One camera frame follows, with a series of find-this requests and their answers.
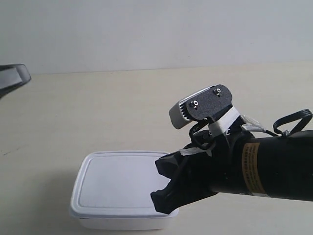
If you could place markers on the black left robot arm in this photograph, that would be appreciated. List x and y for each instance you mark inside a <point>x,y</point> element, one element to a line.
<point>12,77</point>

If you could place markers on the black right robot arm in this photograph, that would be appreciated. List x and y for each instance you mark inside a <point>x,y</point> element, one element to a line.
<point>274,167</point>

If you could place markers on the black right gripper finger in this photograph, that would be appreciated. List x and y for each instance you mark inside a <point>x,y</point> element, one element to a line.
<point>168,199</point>
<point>173,166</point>

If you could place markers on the white lidded plastic container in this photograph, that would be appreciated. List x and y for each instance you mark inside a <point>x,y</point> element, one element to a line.
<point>112,191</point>

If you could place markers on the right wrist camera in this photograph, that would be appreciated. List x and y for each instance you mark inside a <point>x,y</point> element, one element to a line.
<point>213,104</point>

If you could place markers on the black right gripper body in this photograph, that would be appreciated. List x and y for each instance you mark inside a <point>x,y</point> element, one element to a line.
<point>209,160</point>

